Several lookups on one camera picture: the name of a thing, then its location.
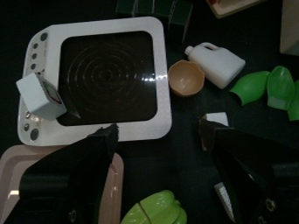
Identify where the white cube block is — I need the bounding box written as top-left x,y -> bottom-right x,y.
15,72 -> 69,121

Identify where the white toy block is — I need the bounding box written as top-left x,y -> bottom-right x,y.
201,111 -> 230,127

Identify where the white toy milk jug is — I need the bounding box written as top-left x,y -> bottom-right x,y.
183,42 -> 247,90

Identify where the wooden toy tray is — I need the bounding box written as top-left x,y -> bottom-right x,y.
205,0 -> 267,19

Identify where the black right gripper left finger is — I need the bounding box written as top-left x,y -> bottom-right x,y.
3,122 -> 121,224

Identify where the light green toy pepper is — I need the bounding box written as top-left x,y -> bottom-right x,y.
121,190 -> 189,224

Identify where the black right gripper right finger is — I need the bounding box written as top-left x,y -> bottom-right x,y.
198,117 -> 299,224

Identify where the white toy induction stove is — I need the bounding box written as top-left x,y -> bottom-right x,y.
16,16 -> 174,147

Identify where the pink plastic tray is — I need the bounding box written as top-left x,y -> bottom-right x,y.
0,143 -> 126,224

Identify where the green toy leaf piece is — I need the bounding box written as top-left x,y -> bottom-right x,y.
229,70 -> 271,107
287,80 -> 299,122
266,65 -> 295,111

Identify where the dark green toy box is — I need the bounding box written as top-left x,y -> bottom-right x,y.
115,0 -> 195,43

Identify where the brown toy eggshell half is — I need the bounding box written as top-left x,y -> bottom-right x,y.
167,59 -> 206,98

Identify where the beige toy box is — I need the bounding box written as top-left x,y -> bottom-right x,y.
279,0 -> 299,57

